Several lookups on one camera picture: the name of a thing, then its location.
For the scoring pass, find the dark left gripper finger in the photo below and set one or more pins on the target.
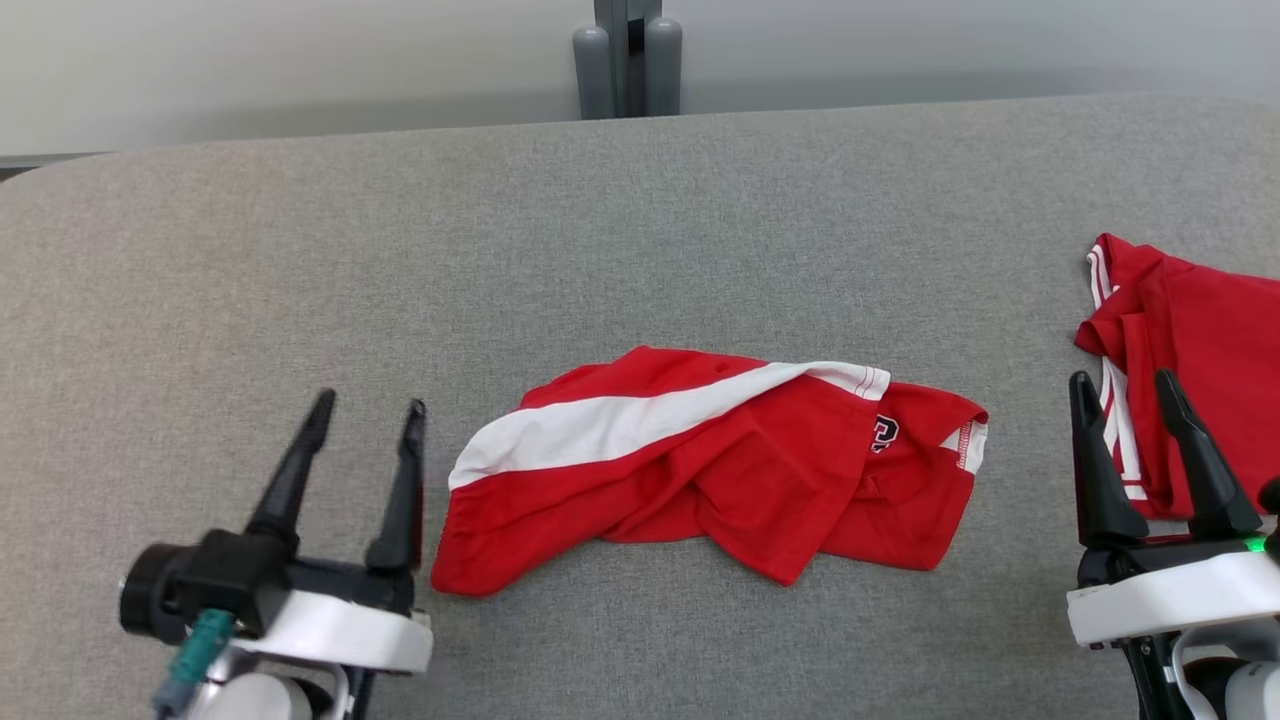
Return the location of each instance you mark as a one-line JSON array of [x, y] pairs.
[[290, 480], [405, 510]]

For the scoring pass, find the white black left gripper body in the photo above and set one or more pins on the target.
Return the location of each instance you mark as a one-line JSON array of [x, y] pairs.
[[340, 630]]

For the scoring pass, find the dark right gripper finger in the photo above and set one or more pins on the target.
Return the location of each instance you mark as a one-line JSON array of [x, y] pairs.
[[1215, 490], [1100, 490]]

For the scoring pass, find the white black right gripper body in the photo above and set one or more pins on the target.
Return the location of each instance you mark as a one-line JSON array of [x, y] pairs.
[[1170, 600]]

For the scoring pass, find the red jersey with thin white stripes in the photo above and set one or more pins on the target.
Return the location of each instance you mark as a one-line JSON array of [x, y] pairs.
[[1210, 320]]

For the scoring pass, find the red garment with wide white band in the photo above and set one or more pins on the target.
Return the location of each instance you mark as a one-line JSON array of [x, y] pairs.
[[700, 480]]

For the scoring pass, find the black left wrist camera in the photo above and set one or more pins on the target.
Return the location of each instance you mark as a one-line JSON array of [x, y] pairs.
[[160, 595]]

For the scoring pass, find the grey partition post with round feet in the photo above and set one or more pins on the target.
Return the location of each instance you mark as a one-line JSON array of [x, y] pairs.
[[592, 70]]

